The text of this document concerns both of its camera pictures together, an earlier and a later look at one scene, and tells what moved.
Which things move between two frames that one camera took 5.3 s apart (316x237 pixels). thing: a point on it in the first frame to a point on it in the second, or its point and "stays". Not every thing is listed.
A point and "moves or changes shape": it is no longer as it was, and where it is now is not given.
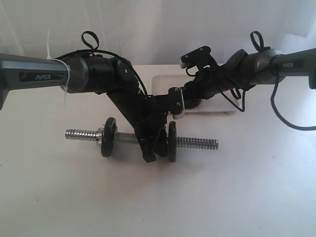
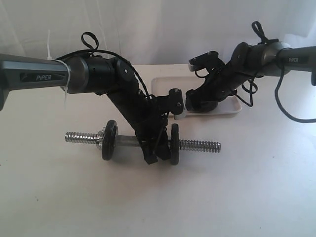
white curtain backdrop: [155, 32] stays
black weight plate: [190, 103] moves or changes shape
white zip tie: [65, 88] stays
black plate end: [110, 129] stays
